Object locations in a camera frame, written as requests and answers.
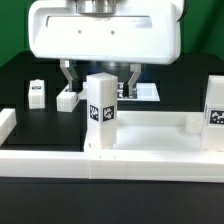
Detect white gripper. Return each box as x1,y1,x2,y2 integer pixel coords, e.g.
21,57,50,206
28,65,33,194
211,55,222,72
28,0,182,98

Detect white desk tabletop tray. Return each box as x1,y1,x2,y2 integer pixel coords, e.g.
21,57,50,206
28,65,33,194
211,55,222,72
83,110,224,155

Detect white fiducial marker sheet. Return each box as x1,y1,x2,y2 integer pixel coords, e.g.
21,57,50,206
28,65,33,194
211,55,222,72
81,81,161,102

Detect white U-shaped obstacle fence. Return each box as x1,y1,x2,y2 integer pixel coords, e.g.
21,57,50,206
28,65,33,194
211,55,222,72
0,108,224,184

